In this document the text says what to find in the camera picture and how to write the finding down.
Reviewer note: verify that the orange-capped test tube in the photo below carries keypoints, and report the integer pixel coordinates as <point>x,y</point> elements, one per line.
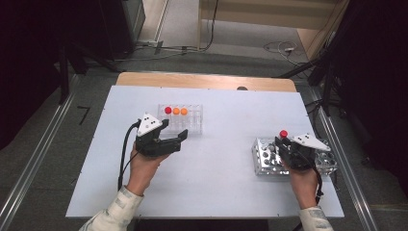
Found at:
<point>176,111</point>
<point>183,111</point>

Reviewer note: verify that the perforated metal tube rack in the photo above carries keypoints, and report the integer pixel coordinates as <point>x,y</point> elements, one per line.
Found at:
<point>263,160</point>

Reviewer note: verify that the aluminium floor rail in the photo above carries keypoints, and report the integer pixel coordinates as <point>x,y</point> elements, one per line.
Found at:
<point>364,211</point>
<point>37,152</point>

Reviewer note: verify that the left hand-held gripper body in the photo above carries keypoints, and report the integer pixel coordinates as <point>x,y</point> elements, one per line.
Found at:
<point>150,146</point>

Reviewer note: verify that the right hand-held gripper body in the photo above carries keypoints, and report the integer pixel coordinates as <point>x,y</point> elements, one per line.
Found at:
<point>298,157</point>

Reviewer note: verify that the dark round table grommet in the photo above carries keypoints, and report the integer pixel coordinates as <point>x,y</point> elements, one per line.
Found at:
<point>242,88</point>

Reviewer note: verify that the black tripod stand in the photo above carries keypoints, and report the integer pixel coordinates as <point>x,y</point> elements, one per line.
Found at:
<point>327,86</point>
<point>64,77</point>

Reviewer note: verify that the beige wooden furniture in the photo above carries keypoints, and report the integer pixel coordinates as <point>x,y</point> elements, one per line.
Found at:
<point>256,12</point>

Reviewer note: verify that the white table board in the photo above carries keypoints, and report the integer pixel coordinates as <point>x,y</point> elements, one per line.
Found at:
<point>208,176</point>

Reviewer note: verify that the person's left hand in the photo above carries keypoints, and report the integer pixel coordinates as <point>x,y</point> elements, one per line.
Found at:
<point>142,170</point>

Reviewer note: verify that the dark curtain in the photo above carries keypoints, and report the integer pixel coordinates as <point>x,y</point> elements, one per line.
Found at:
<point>25,64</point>
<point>378,80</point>

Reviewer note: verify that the person's right hand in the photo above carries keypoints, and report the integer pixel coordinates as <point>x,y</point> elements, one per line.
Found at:
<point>304,187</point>

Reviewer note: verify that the clear plastic tube rack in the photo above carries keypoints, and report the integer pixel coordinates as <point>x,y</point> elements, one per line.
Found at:
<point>195,120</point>

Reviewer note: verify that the red-capped test tube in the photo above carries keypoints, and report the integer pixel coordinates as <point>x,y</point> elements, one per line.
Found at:
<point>283,133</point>
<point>168,110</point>

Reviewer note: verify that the wooden table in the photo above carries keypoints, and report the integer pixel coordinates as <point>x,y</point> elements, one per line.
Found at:
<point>192,80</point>

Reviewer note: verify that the dark cabinet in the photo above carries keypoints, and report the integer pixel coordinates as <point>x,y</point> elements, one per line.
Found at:
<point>128,19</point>

